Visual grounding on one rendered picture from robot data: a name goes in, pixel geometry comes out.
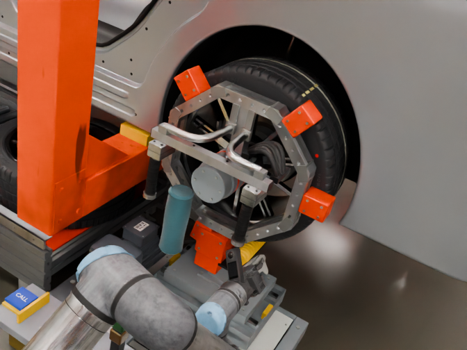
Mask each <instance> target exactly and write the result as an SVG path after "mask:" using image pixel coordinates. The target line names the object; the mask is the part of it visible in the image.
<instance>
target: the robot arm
mask: <svg viewBox="0 0 467 350"><path fill-rule="evenodd" d="M225 253H226V259H227V270H228V276H229V281H226V282H224V283H223V284H222V285H221V286H220V287H219V288H218V289H217V291H216V292H215V293H214V294H213V295H212V296H211V297H210V298H209V299H208V300H207V302H206V303H204V304H203V305H202V306H200V308H199V309H198V311H197V312H196V314H195V313H194V311H193V310H192V308H191V307H190V306H188V305H187V304H185V303H184V302H183V301H182V300H180V298H178V297H177V296H176V295H175V294H174V293H172V292H171V291H170V290H169V289H168V288H166V287H165V286H164V285H163V284H162V283H161V282H160V281H159V280H158V279H156V278H155V277H154V276H153V275H152V274H151V273H150V272H149V271H147V270H146V269H145V268H144V267H143V266H142V265H141V264H140V263H139V262H138V261H137V260H136V259H135V257H134V256H133V255H132V254H130V253H128V252H127V251H125V250H124V249H123V248H122V247H119V246H115V245H108V246H105V247H100V248H98V249H95V250H94V251H92V252H91V253H89V254H88V255H87V256H86V257H85V258H84V259H83V260H82V261H81V262H80V264H79V266H78V267H77V272H76V279H77V281H78V283H77V284H76V286H75V287H74V288H73V289H72V291H71V292H70V295H69V296H68V297H67V298H66V300H64V302H62V303H61V305H60V306H59V307H58V308H57V310H56V311H55V312H54V313H53V314H52V316H50V318H49V319H48V320H47V321H46V322H45V323H44V324H43V326H42V327H41V328H40V329H39V331H38V332H37V333H36V334H35V335H34V336H33V337H32V338H31V339H30V341H29V342H28V343H27V344H26V345H25V347H24V348H23V349H22V350H92V349H93V347H94V346H95V345H96V344H97V343H98V341H100V339H101V338H102V337H103V336H104V334H105V333H106V332H107V331H108V329H109V328H110V327H112V326H114V324H115V323H116V322H117V323H118V324H119V325H120V326H121V327H122V328H123V329H124V330H125V331H127V332H128V333H129V334H130V335H132V336H133V337H134V338H135V339H136V340H137V341H139V342H140V343H141V344H143V345H144V346H145V347H147V348H148V349H149V350H240V349H239V348H238V347H237V346H236V345H235V344H234V343H233V342H232V341H231V340H229V339H228V338H227V332H228V329H229V324H230V322H231V320H232V319H233V318H234V317H235V315H236V314H237V313H238V311H239V310H240V309H241V308H242V307H243V306H246V305H248V303H249V301H248V299H249V298H250V297H254V296H255V295H258V294H260V293H262V291H263V290H264V289H265V287H266V286H267V284H266V282H265V279H264V277H263V275H260V273H261V272H263V273H264V274H268V268H267V265H266V263H265V255H258V256H256V257H255V258H253V259H251V260H250V261H248V262H246V263H245V264H244V265H243V264H242V259H241V253H240V249H239V248H232V249H229V250H226V251H225Z"/></svg>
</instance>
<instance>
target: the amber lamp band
mask: <svg viewBox="0 0 467 350"><path fill-rule="evenodd" d="M128 337H129V333H128V332H127V331H125V332H123V333H122V334H119V333H117V332H116V331H114V330H113V328H112V329H111V330H110V335H109V339H110V340H112V341H113V342H114V343H116V344H118V345H121V344H122V343H123V342H124V341H125V340H126V339H127V338H128Z"/></svg>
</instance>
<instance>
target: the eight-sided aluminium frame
mask: <svg viewBox="0 0 467 350"><path fill-rule="evenodd" d="M219 98H221V99H224V100H226V101H229V102H231V103H236V104H238V105H240V107H242V108H245V109H247V110H252V111H254V112H256V114H258V115H261V116H263V117H266V118H268V119H270V120H271V121H272V123H273V125H274V127H275V129H276V131H277V133H278V135H279V137H280V139H281V141H282V143H283V145H284V147H285V149H286V151H287V153H288V155H289V157H290V159H291V161H292V163H293V165H294V167H295V169H296V171H297V176H296V179H295V182H294V186H293V189H292V192H291V194H290V198H289V200H288V204H287V206H286V211H285V213H284V215H282V216H280V217H275V218H273V219H269V220H267V221H264V222H260V223H258V224H254V225H251V226H248V228H247V232H246V235H245V244H247V243H248V242H252V241H255V240H259V239H261V238H266V237H268V236H271V235H276V234H278V233H283V232H284V233H285V232H286V231H289V230H291V229H292V228H293V227H294V226H295V225H296V223H298V221H299V218H300V216H301V213H300V212H299V211H298V210H299V207H300V204H301V201H302V197H303V195H304V193H305V192H306V191H307V190H308V189H309V188H310V186H311V182H312V180H313V177H314V176H315V172H316V165H315V163H314V159H312V157H311V155H310V153H309V150H308V149H307V147H306V145H305V143H304V141H303V139H302V136H301V135H300V134H299V135H298V136H297V137H292V135H291V134H290V133H289V131H288V129H287V128H286V126H285V125H284V123H283V122H282V120H283V118H284V117H285V116H287V115H288V114H290V111H288V108H287V106H286V105H284V104H282V103H280V102H279V101H278V102H277V101H274V100H272V99H269V98H267V97H265V96H262V95H260V94H257V93H255V92H253V91H251V90H248V89H245V88H243V87H241V86H239V85H236V84H234V83H231V82H228V81H224V82H222V83H219V84H217V85H215V86H213V87H211V88H210V89H208V90H207V91H205V92H203V93H201V94H199V95H197V96H196V97H193V98H192V99H190V100H188V101H186V102H185V103H183V104H181V105H178V106H176V107H175V108H173V109H171V111H170V116H169V117H168V118H169V121H168V124H171V125H173V126H176V127H177V128H180V129H182V130H185V129H186V122H187V118H188V114H190V113H192V112H193V111H195V110H197V109H199V108H201V107H203V106H205V105H206V104H208V103H210V102H212V101H215V100H216V99H219ZM253 104H254V105H253ZM180 155H181V151H179V150H177V149H176V150H175V152H174V153H172V154H171V155H169V156H168V157H166V158H164V159H162V163H161V165H162V167H163V170H164V172H165V173H166V174H167V177H168V178H169V180H170V182H171V184H172V186H173V185H186V186H188V187H189V188H190V189H191V190H192V191H193V192H194V196H193V198H192V205H191V211H190V216H189V218H191V219H193V220H194V221H195V222H196V221H199V222H200V223H202V224H203V225H205V226H207V227H208V228H210V229H212V230H214V231H216V232H218V233H219V234H221V235H223V236H225V237H227V238H229V239H231V237H232V235H234V231H235V228H236V224H237V222H236V221H234V220H232V219H230V218H228V217H227V216H225V215H223V214H221V213H219V212H217V211H215V210H213V209H211V208H209V207H207V206H205V205H204V204H203V203H202V201H201V199H200V198H199V197H198V196H197V195H196V194H195V191H194V190H193V188H192V184H191V181H190V179H189V177H188V175H187V173H186V171H185V169H184V168H183V165H182V164H181V161H180Z"/></svg>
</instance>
